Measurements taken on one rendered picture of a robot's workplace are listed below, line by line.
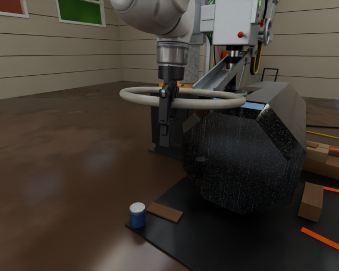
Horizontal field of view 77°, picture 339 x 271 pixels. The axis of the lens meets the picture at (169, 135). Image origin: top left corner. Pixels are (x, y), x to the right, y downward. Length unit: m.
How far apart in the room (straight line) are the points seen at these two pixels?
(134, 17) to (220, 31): 0.98
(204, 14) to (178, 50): 1.61
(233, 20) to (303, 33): 5.24
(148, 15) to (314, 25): 6.20
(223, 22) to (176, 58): 0.82
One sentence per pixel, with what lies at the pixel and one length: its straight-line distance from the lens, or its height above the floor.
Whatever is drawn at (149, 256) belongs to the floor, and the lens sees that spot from 1.40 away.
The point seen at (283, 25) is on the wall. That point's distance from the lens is 6.60.
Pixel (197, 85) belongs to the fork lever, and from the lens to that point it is 1.11.
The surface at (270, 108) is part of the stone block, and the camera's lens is 1.32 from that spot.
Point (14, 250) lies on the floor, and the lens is 1.69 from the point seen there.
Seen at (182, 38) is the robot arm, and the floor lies 1.12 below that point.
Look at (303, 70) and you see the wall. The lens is 6.55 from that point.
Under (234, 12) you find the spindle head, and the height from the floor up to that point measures 1.29.
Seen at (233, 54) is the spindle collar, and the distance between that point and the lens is 1.42.
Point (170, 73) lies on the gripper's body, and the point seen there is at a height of 1.03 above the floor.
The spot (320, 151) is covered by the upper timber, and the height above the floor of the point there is 0.24.
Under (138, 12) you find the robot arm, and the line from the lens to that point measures 0.44.
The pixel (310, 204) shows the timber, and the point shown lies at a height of 0.14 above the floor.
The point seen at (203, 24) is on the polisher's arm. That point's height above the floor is 1.32.
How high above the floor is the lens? 1.09
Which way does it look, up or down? 22 degrees down
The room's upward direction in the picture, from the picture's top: straight up
